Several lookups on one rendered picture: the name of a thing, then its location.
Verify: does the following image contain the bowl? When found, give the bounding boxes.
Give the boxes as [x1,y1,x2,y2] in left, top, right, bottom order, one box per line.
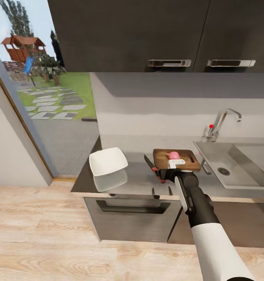
[89,147,128,177]

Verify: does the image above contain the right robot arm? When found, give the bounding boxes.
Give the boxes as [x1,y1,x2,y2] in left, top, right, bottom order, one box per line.
[155,159,256,281]

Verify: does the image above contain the cutting board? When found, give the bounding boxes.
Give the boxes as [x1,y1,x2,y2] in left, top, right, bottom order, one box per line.
[153,149,201,171]

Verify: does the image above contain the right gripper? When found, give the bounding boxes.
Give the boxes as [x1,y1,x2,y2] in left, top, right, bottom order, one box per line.
[155,168,181,181]

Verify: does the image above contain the parer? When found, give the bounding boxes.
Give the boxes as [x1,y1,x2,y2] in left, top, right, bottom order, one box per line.
[145,156,166,182]

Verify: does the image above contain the vidalia onion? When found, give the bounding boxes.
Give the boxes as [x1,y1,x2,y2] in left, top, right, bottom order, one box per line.
[167,151,179,159]

